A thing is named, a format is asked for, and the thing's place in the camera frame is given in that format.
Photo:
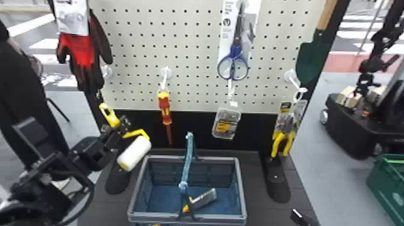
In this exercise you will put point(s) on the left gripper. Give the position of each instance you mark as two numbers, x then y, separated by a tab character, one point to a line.
90	153

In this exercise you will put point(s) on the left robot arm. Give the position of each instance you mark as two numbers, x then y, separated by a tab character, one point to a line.
34	195

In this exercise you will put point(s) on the red yellow screwdriver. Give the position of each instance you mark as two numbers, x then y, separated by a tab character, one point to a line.
164	109

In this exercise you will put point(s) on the blue basket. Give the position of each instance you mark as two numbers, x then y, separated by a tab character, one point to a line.
164	198

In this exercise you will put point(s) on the red black gloves pair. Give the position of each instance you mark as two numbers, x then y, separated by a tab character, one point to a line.
80	50

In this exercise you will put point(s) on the clear screw packet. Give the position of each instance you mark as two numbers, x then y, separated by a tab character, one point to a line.
225	123

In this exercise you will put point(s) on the white pegboard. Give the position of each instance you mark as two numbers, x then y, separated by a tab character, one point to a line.
189	47

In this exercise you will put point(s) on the blue scissors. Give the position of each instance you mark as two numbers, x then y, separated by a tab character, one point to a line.
235	60

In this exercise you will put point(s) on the yellow pliers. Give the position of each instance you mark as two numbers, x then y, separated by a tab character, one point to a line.
284	132

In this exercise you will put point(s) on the green crate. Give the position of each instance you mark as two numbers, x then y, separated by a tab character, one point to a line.
386	186

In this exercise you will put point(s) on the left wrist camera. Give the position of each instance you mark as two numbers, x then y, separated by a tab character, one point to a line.
30	134

